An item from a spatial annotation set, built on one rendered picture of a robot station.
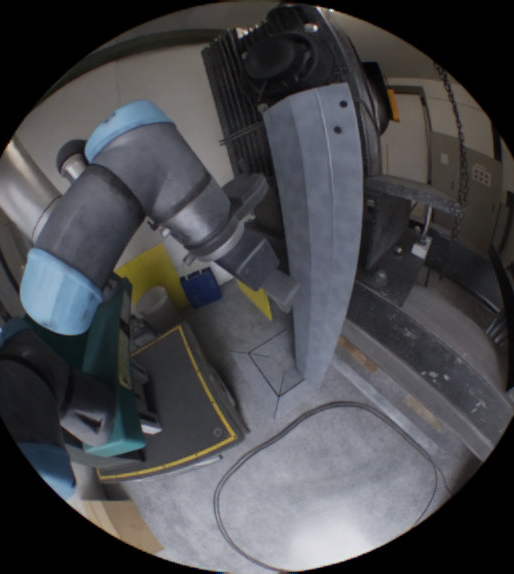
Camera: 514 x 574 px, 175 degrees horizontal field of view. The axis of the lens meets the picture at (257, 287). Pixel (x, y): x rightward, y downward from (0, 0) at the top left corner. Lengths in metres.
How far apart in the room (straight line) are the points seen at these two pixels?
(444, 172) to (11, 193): 3.63
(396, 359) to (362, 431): 0.48
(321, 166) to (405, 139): 3.56
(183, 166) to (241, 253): 0.10
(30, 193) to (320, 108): 0.38
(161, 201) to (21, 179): 0.21
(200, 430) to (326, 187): 0.77
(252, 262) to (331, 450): 0.91
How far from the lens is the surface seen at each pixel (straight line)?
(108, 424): 0.35
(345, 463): 0.99
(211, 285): 1.40
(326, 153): 0.28
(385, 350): 0.64
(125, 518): 1.46
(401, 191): 0.45
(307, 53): 0.53
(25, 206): 0.27
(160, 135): 0.15
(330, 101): 0.28
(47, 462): 0.20
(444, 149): 3.49
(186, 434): 0.73
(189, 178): 0.15
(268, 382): 0.97
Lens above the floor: 0.93
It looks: 39 degrees down
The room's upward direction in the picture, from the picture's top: 15 degrees counter-clockwise
